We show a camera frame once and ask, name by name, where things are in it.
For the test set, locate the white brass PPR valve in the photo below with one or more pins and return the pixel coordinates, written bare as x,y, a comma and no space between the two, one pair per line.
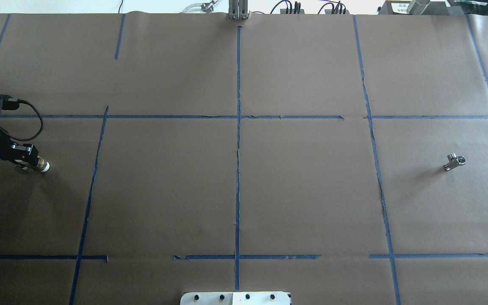
39,165

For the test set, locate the black power strip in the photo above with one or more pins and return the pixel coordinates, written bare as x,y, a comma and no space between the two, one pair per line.
292,8

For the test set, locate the brown paper table mat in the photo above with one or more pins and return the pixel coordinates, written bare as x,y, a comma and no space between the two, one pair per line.
298,153

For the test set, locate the steel metal cup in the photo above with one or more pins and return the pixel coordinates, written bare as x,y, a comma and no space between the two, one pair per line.
417,7

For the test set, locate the aluminium profile camera post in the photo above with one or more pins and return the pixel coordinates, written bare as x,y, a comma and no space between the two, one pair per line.
238,10

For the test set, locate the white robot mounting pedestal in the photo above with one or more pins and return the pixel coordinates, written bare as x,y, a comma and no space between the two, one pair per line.
237,298

